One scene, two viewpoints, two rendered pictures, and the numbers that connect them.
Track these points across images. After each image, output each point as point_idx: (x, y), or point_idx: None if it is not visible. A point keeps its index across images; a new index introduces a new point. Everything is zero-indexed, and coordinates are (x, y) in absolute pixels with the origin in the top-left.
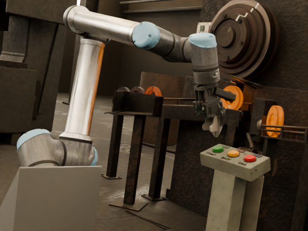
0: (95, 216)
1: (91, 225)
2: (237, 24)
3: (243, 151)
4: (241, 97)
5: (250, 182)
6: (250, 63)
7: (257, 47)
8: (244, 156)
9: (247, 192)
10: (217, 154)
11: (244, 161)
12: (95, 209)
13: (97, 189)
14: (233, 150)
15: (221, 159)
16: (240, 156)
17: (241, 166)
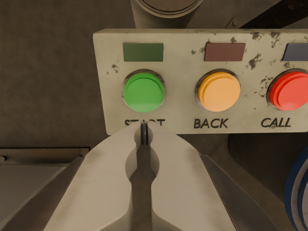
0: (39, 188)
1: (45, 184)
2: None
3: (240, 54)
4: None
5: (196, 9)
6: None
7: None
8: (258, 76)
9: (188, 21)
10: (162, 114)
11: (277, 109)
12: (33, 195)
13: (13, 213)
14: (194, 56)
15: (201, 133)
16: (246, 87)
17: (278, 132)
